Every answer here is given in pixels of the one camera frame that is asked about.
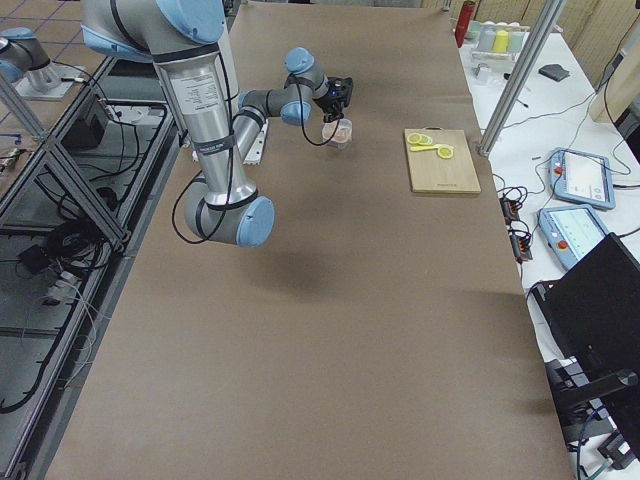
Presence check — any lemon slice rear left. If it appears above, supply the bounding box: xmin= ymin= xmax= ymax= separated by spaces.
xmin=418 ymin=134 xmax=433 ymax=145

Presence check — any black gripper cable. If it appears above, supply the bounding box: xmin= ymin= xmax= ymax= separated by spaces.
xmin=295 ymin=79 xmax=331 ymax=148

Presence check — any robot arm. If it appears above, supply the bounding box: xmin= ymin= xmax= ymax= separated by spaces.
xmin=81 ymin=1 xmax=353 ymax=247

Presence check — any teach pendant front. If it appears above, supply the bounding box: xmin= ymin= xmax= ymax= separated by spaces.
xmin=538 ymin=204 xmax=609 ymax=270

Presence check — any yellow cup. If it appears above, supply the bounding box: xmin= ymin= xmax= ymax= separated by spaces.
xmin=492 ymin=30 xmax=509 ymax=53

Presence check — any black monitor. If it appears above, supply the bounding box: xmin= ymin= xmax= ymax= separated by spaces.
xmin=533 ymin=233 xmax=639 ymax=455

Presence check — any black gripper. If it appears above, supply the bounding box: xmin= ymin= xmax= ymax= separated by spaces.
xmin=314 ymin=77 xmax=354 ymax=123

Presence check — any aluminium frame post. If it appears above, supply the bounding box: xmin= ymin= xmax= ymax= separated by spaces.
xmin=477 ymin=0 xmax=566 ymax=157

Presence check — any wooden cutting board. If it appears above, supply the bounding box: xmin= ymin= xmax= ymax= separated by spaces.
xmin=403 ymin=128 xmax=481 ymax=194

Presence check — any teach pendant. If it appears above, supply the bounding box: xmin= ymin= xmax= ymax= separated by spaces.
xmin=538 ymin=204 xmax=609 ymax=270
xmin=549 ymin=148 xmax=616 ymax=210

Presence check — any black power strip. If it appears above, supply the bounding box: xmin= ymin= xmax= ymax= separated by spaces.
xmin=499 ymin=196 xmax=532 ymax=264

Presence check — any red bottle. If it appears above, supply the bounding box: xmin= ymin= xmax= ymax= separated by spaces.
xmin=454 ymin=0 xmax=476 ymax=48

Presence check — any clear plastic egg box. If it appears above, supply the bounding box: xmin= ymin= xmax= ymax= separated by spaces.
xmin=321 ymin=118 xmax=353 ymax=150

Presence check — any teach pendant rear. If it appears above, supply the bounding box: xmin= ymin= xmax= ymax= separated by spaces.
xmin=549 ymin=148 xmax=616 ymax=210

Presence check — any lemon slice front left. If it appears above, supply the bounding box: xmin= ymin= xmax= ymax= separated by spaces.
xmin=406 ymin=132 xmax=425 ymax=145

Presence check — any brown egg front in box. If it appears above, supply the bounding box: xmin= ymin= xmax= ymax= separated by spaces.
xmin=333 ymin=128 xmax=351 ymax=143

